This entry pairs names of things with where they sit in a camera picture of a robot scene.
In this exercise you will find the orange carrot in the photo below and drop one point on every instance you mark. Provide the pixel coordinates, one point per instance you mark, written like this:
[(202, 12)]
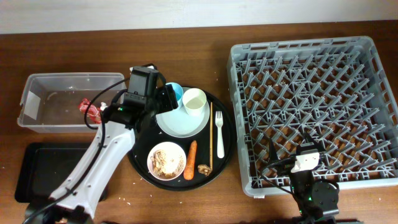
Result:
[(189, 170)]

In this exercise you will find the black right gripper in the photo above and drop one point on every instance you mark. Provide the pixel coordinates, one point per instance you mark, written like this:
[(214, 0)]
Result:
[(272, 152)]

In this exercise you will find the light blue cup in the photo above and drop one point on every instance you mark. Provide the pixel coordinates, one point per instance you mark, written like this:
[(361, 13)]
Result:
[(178, 92)]

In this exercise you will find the white tissue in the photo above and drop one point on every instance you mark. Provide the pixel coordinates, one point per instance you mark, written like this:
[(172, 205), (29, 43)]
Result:
[(103, 106)]

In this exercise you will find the clear plastic waste bin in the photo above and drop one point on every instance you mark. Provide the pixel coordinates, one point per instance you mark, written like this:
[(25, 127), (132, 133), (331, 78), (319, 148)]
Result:
[(50, 101)]

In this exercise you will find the grey round plate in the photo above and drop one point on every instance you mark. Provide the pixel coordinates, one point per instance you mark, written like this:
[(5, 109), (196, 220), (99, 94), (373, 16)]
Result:
[(179, 124)]

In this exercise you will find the white plastic fork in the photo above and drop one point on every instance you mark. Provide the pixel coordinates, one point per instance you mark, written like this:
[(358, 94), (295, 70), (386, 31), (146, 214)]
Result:
[(219, 125)]

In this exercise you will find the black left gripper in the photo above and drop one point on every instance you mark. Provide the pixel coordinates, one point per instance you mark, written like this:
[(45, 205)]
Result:
[(168, 96)]

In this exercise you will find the red snack wrapper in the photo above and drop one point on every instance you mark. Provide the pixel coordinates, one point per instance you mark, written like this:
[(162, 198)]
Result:
[(93, 111)]

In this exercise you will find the wooden chopstick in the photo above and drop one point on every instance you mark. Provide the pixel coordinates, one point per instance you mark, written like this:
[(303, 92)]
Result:
[(211, 137)]

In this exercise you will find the black rectangular tray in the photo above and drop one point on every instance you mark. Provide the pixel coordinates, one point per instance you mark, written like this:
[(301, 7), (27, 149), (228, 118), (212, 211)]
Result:
[(45, 166)]

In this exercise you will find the brown mushroom piece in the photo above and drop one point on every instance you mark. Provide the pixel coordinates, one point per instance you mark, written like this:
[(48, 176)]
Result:
[(204, 169)]

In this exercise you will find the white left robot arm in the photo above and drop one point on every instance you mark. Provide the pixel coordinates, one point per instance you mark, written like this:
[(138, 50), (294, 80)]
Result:
[(131, 112)]

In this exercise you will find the round black serving tray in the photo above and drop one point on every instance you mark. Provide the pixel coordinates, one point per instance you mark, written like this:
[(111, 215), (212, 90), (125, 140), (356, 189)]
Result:
[(153, 136)]

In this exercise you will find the grey dishwasher rack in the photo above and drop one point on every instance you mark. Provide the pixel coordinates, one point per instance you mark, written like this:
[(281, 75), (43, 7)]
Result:
[(335, 89)]

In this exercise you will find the pink bowl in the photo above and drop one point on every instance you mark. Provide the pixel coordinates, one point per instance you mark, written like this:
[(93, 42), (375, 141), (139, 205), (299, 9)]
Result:
[(170, 147)]

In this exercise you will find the cream white cup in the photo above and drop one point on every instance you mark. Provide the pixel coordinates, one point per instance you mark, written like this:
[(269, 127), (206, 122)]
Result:
[(194, 100)]

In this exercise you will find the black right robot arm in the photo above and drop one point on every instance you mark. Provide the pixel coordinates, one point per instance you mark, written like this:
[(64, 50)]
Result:
[(317, 200)]

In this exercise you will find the rice and peanut shells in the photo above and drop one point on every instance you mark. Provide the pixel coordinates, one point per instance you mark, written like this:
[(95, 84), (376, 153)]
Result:
[(167, 165)]

